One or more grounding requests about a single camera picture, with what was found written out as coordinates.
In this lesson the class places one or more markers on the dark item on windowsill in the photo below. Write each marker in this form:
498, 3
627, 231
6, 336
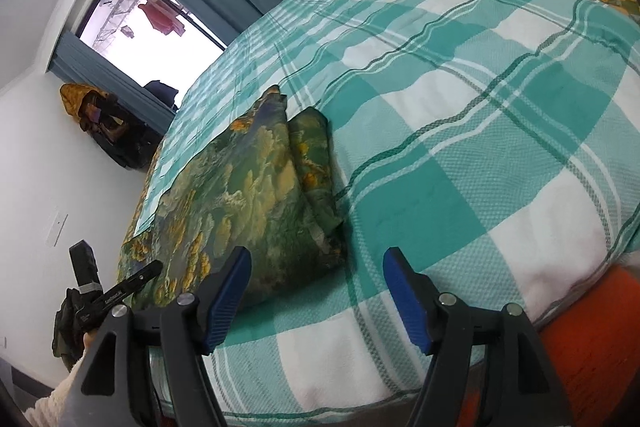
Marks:
160, 93

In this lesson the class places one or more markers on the yellow cloth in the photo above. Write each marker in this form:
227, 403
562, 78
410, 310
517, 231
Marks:
72, 99

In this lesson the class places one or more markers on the white wall socket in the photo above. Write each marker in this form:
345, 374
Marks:
56, 227

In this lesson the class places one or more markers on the orange cloth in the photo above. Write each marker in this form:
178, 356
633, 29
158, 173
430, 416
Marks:
590, 347

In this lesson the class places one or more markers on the green floral cloth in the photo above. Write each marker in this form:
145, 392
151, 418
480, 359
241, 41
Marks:
240, 187

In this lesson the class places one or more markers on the window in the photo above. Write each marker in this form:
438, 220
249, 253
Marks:
150, 52

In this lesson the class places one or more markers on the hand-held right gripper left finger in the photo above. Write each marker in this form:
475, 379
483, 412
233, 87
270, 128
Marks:
230, 302

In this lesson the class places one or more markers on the person's left forearm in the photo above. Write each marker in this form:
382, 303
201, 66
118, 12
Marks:
55, 402

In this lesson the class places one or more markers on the red hanging garment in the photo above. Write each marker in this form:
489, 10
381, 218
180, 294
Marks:
162, 18

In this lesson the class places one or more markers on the dark bag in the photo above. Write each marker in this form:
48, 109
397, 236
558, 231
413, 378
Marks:
125, 142

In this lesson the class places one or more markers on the teal checked blanket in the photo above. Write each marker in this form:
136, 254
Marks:
475, 132

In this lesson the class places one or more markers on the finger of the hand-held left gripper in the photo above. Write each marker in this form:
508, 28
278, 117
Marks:
135, 282

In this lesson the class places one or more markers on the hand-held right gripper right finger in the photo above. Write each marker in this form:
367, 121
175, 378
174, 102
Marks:
407, 302

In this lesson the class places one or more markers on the dark green cloth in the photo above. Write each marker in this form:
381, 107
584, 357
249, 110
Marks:
65, 332

